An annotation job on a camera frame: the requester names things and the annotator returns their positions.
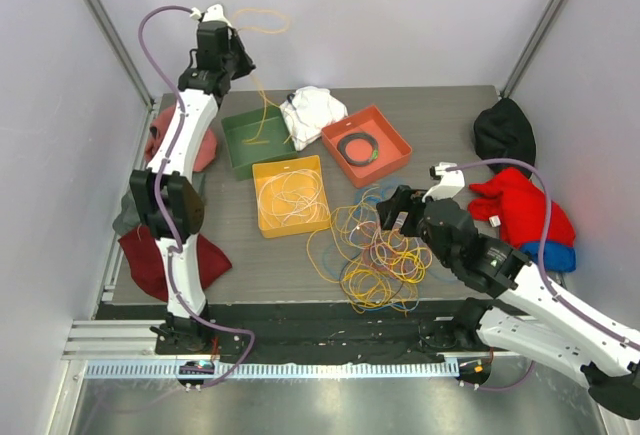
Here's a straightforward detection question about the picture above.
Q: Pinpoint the yellow thin cable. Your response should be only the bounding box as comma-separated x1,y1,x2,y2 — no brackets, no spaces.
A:
230,7,436,314

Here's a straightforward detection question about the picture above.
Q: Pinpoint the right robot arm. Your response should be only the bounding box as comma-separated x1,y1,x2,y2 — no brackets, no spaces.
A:
376,185,639,420

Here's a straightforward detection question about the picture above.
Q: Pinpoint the orange plastic tray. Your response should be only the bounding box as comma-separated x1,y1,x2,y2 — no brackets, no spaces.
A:
321,105,412,188

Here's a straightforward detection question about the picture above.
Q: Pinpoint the green plastic tray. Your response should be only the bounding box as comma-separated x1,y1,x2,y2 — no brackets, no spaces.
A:
221,107,298,180

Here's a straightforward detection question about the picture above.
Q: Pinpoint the white crumpled cloth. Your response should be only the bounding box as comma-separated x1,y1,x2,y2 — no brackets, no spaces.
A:
280,86,348,152

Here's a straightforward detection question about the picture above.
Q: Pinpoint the pink cloth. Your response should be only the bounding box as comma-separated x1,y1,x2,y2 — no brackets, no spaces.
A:
144,105,217,172

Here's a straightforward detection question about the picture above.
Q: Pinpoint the yellow plastic tray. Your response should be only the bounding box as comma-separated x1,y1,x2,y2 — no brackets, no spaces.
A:
252,155,331,239

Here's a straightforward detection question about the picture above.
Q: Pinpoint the black cloth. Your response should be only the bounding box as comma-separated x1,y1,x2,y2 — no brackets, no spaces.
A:
472,98,537,166

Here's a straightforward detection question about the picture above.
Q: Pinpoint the blue cloth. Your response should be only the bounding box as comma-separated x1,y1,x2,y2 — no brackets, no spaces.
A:
519,241,577,273

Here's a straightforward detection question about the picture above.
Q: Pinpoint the grey cloth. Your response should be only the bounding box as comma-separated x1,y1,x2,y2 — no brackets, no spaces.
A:
112,169,209,237

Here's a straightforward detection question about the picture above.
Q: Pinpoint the dark red cloth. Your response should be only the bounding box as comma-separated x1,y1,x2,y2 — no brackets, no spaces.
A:
118,225,232,302

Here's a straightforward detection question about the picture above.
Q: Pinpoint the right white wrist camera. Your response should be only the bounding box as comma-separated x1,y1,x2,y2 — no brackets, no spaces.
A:
422,162,466,203

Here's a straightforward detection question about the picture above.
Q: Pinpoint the pink thin cable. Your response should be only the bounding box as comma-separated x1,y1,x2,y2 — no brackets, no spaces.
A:
357,224,431,276

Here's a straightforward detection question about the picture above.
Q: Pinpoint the blue thin cable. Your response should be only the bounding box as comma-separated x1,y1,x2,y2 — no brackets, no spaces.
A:
319,182,461,312

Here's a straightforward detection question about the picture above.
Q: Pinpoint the black coiled cable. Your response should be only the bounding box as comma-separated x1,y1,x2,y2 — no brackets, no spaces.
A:
335,132,382,166

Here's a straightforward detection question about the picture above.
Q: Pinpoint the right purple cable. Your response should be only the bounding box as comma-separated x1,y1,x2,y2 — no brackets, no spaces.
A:
452,158,640,393

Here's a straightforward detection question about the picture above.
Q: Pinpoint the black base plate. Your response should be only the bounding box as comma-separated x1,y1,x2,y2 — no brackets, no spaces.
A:
94,299,496,366

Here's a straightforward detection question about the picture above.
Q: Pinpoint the slotted cable duct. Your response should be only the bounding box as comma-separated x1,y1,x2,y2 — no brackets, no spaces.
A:
85,358,459,380

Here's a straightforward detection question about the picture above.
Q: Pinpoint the left aluminium frame post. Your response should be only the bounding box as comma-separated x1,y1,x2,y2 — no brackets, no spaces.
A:
83,0,154,109

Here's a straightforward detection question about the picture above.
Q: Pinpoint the aluminium frame post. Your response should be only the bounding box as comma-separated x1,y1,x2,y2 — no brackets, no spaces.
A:
83,0,154,109
498,0,568,98

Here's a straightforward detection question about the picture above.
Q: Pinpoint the right aluminium frame post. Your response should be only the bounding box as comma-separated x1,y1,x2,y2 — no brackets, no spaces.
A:
498,0,568,98

